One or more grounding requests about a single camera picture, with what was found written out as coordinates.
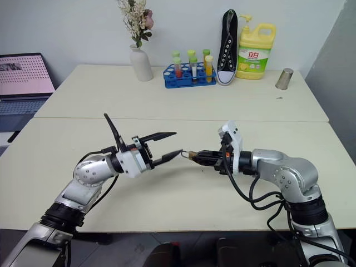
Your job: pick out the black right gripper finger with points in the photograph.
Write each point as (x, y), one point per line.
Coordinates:
(208, 162)
(210, 154)

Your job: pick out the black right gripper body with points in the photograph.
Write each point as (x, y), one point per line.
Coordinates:
(224, 164)

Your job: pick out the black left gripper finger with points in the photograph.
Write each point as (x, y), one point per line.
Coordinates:
(167, 157)
(158, 136)

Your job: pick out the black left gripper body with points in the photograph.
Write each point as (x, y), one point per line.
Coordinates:
(146, 158)

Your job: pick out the brass padlock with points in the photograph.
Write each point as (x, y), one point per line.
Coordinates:
(191, 155)

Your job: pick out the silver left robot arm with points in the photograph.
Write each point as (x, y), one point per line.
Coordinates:
(89, 170)

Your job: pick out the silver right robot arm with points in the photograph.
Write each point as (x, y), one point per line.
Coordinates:
(292, 172)

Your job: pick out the black pointed plastic strip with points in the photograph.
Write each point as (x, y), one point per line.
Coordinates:
(114, 130)

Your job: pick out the blue test tube rack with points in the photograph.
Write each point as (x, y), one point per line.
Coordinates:
(171, 82)

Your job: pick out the green-capped tube red liquid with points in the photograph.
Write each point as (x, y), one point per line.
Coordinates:
(177, 69)

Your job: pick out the white ceramic vase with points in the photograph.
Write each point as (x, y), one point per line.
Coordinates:
(142, 65)

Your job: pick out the green-capped tube white label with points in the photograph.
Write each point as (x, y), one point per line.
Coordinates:
(193, 69)

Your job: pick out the yellow-capped tube orange liquid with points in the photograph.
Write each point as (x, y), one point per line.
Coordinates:
(209, 69)

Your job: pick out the green-capped test tube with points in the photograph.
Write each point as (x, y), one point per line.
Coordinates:
(206, 52)
(191, 53)
(175, 54)

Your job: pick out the dark rounded shape red spot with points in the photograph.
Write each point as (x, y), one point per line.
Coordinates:
(164, 254)

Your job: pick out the black canvas sneaker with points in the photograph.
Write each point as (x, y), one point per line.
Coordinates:
(228, 55)

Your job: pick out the silver metal cup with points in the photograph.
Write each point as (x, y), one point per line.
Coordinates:
(284, 79)

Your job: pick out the yellow detergent pump bottle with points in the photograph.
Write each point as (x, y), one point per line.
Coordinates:
(254, 55)

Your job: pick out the dried flower bouquet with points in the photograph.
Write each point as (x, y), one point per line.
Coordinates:
(137, 19)

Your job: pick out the open laptop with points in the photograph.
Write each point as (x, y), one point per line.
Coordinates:
(22, 75)

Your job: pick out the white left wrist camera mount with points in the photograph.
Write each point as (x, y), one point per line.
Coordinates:
(130, 165)

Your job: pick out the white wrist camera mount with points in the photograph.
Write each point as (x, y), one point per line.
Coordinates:
(130, 165)
(236, 144)

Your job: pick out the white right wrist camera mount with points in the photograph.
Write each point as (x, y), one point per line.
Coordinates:
(236, 144)

